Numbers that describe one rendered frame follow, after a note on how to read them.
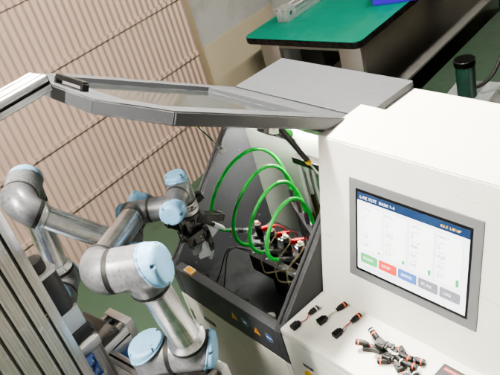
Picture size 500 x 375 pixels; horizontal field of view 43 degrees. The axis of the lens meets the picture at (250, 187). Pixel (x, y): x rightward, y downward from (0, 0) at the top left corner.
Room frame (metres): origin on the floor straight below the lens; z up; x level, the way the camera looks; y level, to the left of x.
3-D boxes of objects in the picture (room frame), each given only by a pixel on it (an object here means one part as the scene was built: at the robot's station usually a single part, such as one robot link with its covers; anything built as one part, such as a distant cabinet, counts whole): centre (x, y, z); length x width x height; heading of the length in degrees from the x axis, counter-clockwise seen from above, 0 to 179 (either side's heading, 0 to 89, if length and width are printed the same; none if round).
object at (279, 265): (1.94, -0.05, 0.91); 0.34 x 0.10 x 0.15; 32
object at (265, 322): (1.91, 0.22, 0.87); 0.62 x 0.04 x 0.16; 32
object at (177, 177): (1.77, 0.22, 1.53); 0.09 x 0.08 x 0.11; 167
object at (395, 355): (1.34, -0.25, 1.01); 0.23 x 0.11 x 0.06; 32
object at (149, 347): (1.42, 0.43, 1.20); 0.13 x 0.12 x 0.14; 77
